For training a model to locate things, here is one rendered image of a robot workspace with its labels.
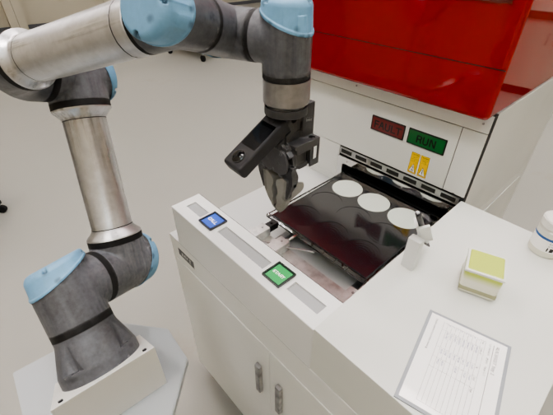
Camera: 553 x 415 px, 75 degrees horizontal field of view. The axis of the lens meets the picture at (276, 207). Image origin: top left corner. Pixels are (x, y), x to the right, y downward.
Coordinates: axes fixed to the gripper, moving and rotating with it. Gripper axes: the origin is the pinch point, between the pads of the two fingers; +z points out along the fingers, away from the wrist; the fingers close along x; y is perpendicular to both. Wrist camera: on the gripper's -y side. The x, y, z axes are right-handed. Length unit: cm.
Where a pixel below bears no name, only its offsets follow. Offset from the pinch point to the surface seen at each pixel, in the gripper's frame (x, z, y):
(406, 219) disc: -6, 26, 48
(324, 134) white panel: 37, 17, 58
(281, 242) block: 11.7, 24.8, 12.4
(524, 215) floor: -13, 116, 226
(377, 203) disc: 5, 26, 48
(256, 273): 3.8, 19.6, -2.8
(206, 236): 22.3, 19.7, -4.0
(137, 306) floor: 98, 116, -10
